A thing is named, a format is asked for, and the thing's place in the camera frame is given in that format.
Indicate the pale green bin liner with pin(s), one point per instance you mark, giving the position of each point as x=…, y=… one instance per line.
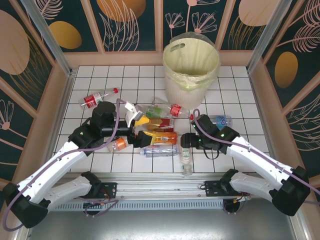
x=192, y=50

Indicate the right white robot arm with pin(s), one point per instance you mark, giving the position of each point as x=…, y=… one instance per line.
x=257, y=157

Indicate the orange drink bottle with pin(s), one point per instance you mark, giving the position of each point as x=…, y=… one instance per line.
x=167, y=138

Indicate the aluminium side rail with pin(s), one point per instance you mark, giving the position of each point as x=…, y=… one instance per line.
x=64, y=100
x=259, y=100

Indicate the red label cola bottle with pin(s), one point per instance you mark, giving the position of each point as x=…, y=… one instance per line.
x=176, y=110
x=91, y=100

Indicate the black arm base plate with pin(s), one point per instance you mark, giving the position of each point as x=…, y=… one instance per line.
x=110, y=190
x=212, y=190

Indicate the clear unlabelled plastic bottle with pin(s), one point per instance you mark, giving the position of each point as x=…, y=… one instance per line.
x=160, y=103

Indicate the clear water bottle blue cap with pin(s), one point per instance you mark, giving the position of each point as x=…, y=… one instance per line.
x=160, y=151

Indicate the aluminium corner post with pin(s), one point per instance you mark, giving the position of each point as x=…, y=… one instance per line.
x=268, y=37
x=50, y=40

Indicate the aluminium rail frame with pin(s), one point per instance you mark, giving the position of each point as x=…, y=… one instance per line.
x=162, y=187

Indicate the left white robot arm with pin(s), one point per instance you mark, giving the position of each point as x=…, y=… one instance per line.
x=50, y=165

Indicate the white plastic waste bin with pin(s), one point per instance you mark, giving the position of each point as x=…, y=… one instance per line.
x=185, y=97

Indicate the clear bottle orange label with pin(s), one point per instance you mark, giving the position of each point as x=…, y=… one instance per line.
x=121, y=144

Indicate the clear bottle white green label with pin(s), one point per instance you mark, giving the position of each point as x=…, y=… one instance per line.
x=185, y=155

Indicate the blue label water bottle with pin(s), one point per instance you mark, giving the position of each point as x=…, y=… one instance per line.
x=222, y=121

